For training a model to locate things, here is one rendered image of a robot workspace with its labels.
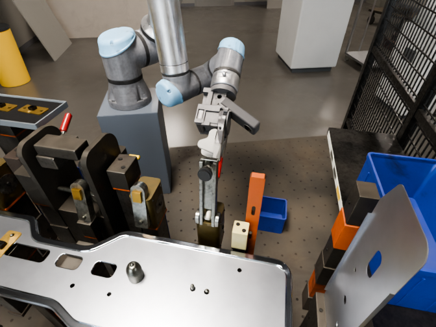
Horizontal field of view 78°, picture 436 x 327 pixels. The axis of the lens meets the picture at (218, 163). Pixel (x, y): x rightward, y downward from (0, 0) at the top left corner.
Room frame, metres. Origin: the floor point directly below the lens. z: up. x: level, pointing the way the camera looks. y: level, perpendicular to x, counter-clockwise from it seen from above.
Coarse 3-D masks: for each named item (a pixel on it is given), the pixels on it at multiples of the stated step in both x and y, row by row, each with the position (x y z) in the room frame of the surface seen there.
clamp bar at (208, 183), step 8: (200, 160) 0.41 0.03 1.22; (208, 160) 0.41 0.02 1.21; (216, 160) 0.41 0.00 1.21; (200, 168) 0.38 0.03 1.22; (208, 168) 0.39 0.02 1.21; (216, 168) 0.40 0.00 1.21; (200, 176) 0.37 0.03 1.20; (208, 176) 0.37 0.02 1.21; (216, 176) 0.40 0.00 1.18; (200, 184) 0.40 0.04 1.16; (208, 184) 0.40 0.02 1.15; (216, 184) 0.39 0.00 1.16; (200, 192) 0.39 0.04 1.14; (208, 192) 0.40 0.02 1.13; (216, 192) 0.39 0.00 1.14; (200, 200) 0.39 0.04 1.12; (208, 200) 0.39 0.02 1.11; (216, 200) 0.39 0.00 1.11; (200, 208) 0.39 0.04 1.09; (208, 208) 0.39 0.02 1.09; (216, 208) 0.39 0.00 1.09; (200, 216) 0.38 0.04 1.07; (200, 224) 0.38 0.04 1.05
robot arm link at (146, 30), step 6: (180, 0) 0.89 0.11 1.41; (144, 18) 0.95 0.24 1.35; (150, 18) 0.92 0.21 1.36; (144, 24) 0.93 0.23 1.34; (150, 24) 0.92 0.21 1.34; (138, 30) 0.94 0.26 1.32; (144, 30) 0.92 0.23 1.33; (150, 30) 0.91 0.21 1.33; (144, 36) 0.92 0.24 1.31; (150, 36) 0.91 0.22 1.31; (150, 42) 0.91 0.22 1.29; (150, 48) 0.91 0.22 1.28; (150, 54) 0.90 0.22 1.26; (156, 54) 0.92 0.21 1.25; (150, 60) 0.91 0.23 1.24; (156, 60) 0.93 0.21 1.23
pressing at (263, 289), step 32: (0, 224) 0.41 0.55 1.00; (32, 224) 0.41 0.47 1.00; (96, 256) 0.32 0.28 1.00; (128, 256) 0.32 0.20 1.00; (160, 256) 0.32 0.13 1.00; (192, 256) 0.32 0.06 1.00; (224, 256) 0.32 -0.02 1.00; (256, 256) 0.32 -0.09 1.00; (0, 288) 0.25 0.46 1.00; (32, 288) 0.25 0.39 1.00; (64, 288) 0.25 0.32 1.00; (96, 288) 0.25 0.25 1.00; (128, 288) 0.25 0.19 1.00; (160, 288) 0.25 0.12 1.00; (224, 288) 0.25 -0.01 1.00; (256, 288) 0.25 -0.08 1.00; (288, 288) 0.25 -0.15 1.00; (64, 320) 0.19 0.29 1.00; (96, 320) 0.19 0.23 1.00; (128, 320) 0.19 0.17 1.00; (160, 320) 0.19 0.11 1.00; (192, 320) 0.19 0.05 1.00; (224, 320) 0.19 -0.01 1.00; (256, 320) 0.19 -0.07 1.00; (288, 320) 0.19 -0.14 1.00
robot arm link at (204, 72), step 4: (208, 60) 0.78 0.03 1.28; (204, 64) 0.78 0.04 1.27; (208, 64) 0.76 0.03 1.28; (196, 68) 0.76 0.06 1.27; (200, 68) 0.76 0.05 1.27; (204, 68) 0.77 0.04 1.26; (208, 68) 0.75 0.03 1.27; (196, 72) 0.74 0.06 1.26; (200, 72) 0.75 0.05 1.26; (204, 72) 0.75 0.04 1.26; (208, 72) 0.75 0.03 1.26; (200, 76) 0.73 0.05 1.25; (204, 76) 0.74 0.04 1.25; (208, 76) 0.75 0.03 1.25; (212, 76) 0.74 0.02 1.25; (200, 80) 0.72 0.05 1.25; (204, 80) 0.73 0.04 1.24; (208, 80) 0.74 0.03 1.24; (204, 84) 0.73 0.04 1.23; (208, 84) 0.74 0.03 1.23; (200, 92) 0.72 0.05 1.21
